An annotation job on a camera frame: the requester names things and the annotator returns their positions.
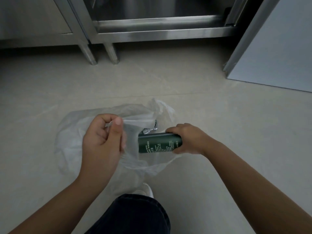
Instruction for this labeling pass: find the person's left forearm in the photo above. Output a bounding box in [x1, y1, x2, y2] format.
[7, 173, 115, 234]

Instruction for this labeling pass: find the translucent white plastic bag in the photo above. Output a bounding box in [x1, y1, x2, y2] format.
[54, 98, 182, 193]

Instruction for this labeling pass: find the grey cabinet door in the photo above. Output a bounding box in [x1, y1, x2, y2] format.
[223, 0, 312, 93]

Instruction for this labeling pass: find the person's left hand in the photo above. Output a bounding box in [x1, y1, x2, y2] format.
[78, 114, 127, 183]

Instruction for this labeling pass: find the person's right forearm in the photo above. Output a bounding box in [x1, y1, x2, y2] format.
[202, 141, 312, 234]

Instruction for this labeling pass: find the person's white shoe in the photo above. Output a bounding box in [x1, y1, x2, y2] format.
[133, 183, 154, 199]

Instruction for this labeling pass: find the dark green pump bottle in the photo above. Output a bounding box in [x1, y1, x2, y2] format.
[138, 120, 183, 154]

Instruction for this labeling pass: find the person's dark trouser leg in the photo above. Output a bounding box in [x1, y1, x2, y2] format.
[84, 194, 171, 234]

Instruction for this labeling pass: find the stainless steel cabinet with door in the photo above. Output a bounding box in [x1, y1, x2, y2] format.
[0, 0, 98, 65]

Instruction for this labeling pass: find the person's right hand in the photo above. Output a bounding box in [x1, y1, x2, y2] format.
[165, 123, 223, 156]

